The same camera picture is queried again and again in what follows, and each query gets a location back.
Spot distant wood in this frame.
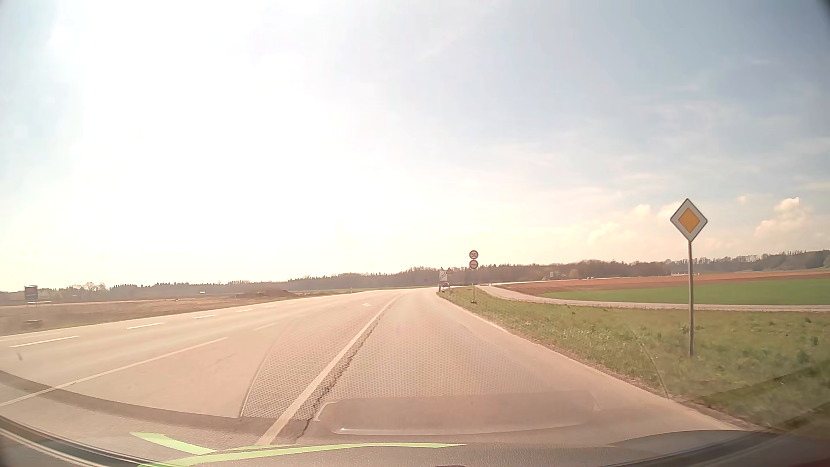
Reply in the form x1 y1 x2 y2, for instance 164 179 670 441
0 249 830 302

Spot grey asphalt road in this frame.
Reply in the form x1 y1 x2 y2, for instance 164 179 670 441
0 287 747 448

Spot road markings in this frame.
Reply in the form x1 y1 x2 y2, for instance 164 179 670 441
0 293 513 447

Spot car's own bonnet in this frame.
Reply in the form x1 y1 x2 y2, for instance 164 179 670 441
0 415 830 467

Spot narrow side path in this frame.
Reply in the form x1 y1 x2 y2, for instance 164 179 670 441
479 284 830 313

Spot grass verge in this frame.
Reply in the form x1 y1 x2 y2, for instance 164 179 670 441
437 286 830 432

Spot yellow diamond road sign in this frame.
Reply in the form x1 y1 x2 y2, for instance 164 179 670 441
670 198 709 358

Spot green and brown field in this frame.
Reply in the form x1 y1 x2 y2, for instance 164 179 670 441
496 269 830 306

